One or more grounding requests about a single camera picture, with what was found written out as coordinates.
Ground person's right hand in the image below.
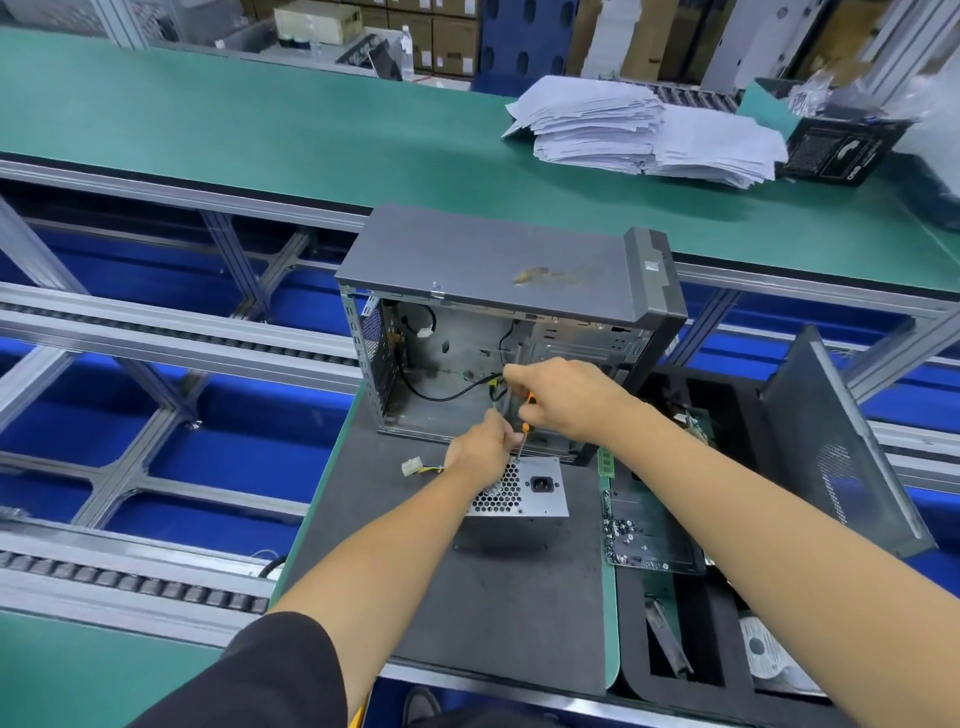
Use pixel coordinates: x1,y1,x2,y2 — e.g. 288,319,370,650
501,355,648,450

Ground person's left hand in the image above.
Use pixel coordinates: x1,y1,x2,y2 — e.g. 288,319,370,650
442,408,525,501

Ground orange-handled screwdriver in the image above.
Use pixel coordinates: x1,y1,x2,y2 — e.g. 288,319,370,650
511,391,534,458

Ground silver power supply unit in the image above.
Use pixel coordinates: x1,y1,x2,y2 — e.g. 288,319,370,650
456,453,573,548

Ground person's right forearm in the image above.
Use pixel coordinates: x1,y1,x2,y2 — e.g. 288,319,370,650
622,397,960,728

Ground person's left forearm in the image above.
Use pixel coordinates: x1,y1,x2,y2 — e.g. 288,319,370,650
270,477,482,714

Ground person's left shoe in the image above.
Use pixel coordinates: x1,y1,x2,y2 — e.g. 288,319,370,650
400,685,446,728

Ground person's black trousers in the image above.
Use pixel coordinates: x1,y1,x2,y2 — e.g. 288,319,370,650
373,703,558,728

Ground person's black shirt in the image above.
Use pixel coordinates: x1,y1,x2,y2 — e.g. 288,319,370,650
126,609,351,728

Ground green motherboard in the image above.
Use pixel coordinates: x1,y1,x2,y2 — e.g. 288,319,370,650
598,402,716,576

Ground dark grey foam mat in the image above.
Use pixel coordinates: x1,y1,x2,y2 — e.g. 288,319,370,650
276,387,623,696

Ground clear plastic tray with screws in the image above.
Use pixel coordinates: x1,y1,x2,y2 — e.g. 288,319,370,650
604,475,707,575

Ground grey computer tower case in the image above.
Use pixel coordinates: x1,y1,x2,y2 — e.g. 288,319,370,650
334,202,690,465

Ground dark grey case side panel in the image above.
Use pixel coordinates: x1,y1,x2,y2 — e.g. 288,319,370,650
759,324,941,561

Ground stack of white papers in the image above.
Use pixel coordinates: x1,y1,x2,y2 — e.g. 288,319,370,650
501,73,791,191

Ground black foam tray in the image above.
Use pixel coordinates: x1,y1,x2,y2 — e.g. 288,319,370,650
613,369,902,728

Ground silver hard drive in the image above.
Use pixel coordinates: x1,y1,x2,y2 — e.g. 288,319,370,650
738,613,828,699

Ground black cardboard box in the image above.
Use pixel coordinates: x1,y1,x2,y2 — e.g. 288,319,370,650
771,111,911,188

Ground clear plastic bag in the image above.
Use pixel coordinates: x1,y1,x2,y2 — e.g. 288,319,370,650
883,28,960,228

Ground aluminium conveyor frame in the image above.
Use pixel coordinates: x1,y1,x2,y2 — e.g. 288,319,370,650
0,150,960,728

